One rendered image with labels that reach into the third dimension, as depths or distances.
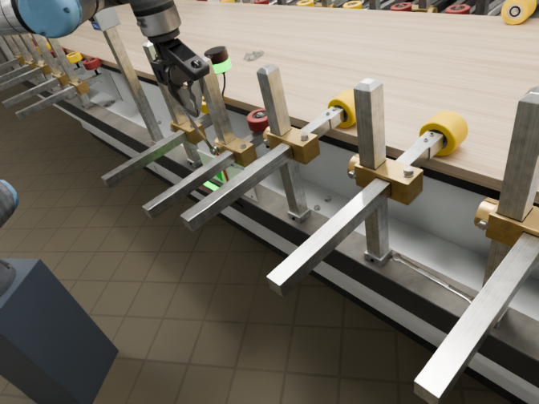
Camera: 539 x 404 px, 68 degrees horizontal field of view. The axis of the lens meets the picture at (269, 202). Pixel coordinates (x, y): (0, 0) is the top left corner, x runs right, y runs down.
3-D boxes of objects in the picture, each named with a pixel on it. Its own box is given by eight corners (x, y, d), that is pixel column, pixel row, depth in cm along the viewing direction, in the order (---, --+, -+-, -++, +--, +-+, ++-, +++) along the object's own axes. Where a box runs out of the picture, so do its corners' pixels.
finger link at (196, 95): (196, 107, 106) (184, 74, 101) (209, 112, 102) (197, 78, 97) (187, 113, 105) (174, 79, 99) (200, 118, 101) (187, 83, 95)
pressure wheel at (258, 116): (267, 157, 117) (258, 123, 110) (249, 150, 122) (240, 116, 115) (286, 143, 121) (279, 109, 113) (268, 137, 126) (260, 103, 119)
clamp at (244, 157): (245, 167, 111) (240, 153, 108) (216, 155, 120) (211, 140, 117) (259, 157, 114) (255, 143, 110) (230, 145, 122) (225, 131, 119)
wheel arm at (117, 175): (111, 191, 117) (104, 179, 115) (107, 187, 119) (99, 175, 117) (224, 120, 136) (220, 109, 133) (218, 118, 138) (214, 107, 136)
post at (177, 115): (200, 178, 143) (146, 43, 113) (195, 175, 145) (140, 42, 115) (208, 173, 145) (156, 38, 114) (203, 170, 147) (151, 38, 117)
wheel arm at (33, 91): (7, 110, 200) (2, 102, 197) (6, 108, 202) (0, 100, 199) (87, 73, 219) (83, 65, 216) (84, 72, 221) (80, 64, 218)
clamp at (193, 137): (193, 146, 127) (188, 132, 124) (172, 135, 136) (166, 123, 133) (208, 136, 130) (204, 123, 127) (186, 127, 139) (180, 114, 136)
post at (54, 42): (89, 113, 206) (35, 15, 176) (87, 111, 209) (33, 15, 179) (95, 110, 208) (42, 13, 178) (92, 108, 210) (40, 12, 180)
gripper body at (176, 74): (183, 72, 102) (165, 23, 94) (202, 77, 96) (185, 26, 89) (158, 85, 99) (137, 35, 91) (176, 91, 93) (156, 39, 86)
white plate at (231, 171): (257, 202, 118) (248, 175, 112) (205, 175, 135) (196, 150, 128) (257, 201, 118) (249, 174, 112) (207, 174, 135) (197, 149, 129)
